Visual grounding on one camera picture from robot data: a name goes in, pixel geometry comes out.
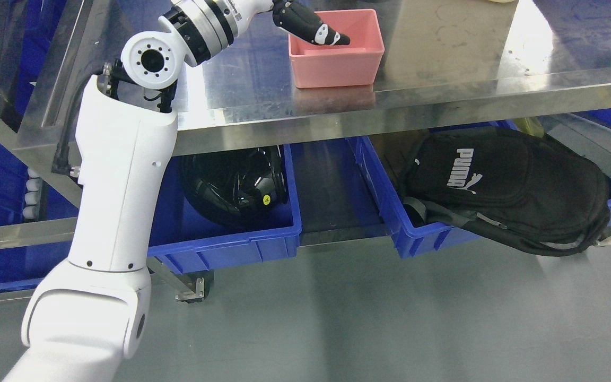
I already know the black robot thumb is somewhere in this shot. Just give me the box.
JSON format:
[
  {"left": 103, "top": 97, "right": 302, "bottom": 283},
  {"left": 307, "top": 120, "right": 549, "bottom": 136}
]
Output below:
[{"left": 272, "top": 1, "right": 350, "bottom": 46}]

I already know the pink plastic storage box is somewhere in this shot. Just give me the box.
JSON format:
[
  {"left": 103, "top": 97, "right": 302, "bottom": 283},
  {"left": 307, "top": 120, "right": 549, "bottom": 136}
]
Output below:
[{"left": 288, "top": 8, "right": 384, "bottom": 89}]

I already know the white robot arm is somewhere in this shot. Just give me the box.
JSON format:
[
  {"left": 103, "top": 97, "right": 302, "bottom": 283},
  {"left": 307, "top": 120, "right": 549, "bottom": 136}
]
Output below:
[{"left": 4, "top": 1, "right": 350, "bottom": 381}]

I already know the steel shelf rack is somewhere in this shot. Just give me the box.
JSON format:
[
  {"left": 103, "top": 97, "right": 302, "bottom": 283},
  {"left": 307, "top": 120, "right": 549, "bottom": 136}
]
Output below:
[{"left": 0, "top": 116, "right": 77, "bottom": 302}]

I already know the stainless steel table cart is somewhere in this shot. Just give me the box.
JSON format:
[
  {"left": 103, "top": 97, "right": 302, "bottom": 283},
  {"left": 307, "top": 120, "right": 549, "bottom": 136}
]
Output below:
[{"left": 0, "top": 0, "right": 611, "bottom": 303}]

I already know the black glossy helmet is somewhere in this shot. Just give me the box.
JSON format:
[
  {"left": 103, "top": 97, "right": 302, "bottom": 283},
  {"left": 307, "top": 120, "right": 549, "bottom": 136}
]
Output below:
[{"left": 179, "top": 145, "right": 289, "bottom": 225}]

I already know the blue bin with helmet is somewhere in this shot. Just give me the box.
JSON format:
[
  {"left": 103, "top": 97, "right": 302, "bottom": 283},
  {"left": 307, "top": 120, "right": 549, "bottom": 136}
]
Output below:
[{"left": 147, "top": 145, "right": 303, "bottom": 275}]

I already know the blue bin with backpack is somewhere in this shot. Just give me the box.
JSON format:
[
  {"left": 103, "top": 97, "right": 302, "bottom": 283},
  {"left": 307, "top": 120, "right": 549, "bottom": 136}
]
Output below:
[{"left": 347, "top": 108, "right": 611, "bottom": 258}]

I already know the black Puma backpack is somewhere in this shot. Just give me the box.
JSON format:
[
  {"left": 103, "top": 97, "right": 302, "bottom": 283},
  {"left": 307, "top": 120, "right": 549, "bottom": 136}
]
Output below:
[{"left": 398, "top": 126, "right": 611, "bottom": 257}]

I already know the lower blue bin left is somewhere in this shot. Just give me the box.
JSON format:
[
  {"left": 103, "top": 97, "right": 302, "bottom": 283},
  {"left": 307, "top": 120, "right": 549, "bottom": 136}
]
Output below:
[{"left": 0, "top": 186, "right": 81, "bottom": 292}]

